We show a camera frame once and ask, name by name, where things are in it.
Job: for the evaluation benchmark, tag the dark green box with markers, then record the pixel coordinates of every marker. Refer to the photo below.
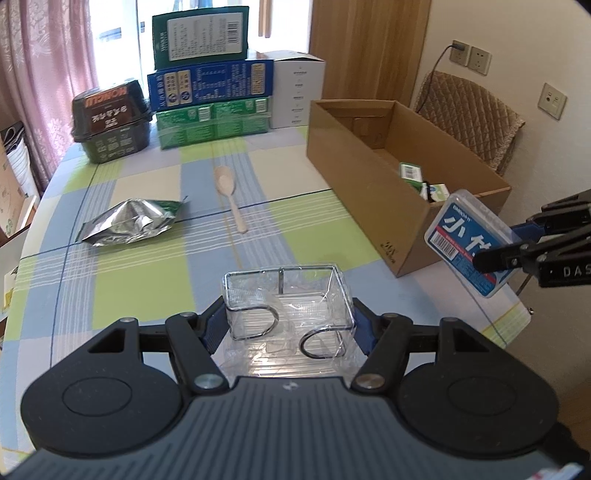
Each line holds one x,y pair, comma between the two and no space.
201,37

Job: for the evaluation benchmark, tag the large white medicine box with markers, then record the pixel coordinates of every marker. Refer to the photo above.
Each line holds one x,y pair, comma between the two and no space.
437,191

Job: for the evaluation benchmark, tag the dark instant noodle bowl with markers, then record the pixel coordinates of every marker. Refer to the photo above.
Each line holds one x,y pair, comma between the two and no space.
111,120

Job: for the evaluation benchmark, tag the clear plastic package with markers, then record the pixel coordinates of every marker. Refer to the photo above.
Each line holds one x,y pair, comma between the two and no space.
286,314

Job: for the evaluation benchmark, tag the wrapped green box stack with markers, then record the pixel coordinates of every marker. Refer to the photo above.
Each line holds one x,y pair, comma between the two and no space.
212,122

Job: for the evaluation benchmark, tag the blue white plastic box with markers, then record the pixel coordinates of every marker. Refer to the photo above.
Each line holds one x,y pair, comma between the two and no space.
461,240

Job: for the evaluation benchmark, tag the chair with quilted cover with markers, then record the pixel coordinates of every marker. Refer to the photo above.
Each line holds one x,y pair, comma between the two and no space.
475,110

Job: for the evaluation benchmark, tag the beige spoon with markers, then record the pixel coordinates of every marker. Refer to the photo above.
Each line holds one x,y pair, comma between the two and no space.
228,184

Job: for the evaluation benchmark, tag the printed cardboard carton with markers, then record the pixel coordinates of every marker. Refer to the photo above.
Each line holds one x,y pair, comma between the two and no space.
16,184

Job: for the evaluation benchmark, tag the brown cardboard box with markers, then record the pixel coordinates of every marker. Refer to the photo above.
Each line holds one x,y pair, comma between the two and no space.
360,184

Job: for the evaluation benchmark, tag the silver foil bag green edge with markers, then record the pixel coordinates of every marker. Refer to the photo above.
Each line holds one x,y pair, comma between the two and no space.
129,224

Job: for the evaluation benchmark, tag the white wall socket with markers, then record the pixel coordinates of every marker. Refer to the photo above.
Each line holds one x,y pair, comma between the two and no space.
552,100
479,60
459,51

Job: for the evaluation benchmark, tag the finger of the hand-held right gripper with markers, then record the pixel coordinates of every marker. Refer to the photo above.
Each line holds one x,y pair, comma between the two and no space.
524,230
498,259

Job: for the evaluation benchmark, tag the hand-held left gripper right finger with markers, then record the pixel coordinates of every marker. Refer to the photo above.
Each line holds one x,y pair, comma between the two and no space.
364,330

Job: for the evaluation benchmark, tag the green medicine box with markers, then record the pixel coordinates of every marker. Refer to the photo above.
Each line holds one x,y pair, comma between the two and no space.
411,171

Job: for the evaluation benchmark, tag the tall white box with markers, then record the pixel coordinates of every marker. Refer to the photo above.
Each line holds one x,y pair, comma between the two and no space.
298,87

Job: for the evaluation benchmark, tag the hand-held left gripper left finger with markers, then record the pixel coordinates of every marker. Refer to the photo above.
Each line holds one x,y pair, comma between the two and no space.
213,328

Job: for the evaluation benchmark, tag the pink curtain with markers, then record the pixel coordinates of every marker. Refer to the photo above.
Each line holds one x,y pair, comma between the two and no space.
41,69

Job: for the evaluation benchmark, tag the plaid cloth covered desktop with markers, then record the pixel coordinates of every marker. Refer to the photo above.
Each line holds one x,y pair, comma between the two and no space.
138,286

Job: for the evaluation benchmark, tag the window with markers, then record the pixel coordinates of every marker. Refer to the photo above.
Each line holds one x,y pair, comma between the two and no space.
124,23

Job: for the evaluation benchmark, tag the wooden door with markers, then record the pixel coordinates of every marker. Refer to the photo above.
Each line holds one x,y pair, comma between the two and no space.
369,50

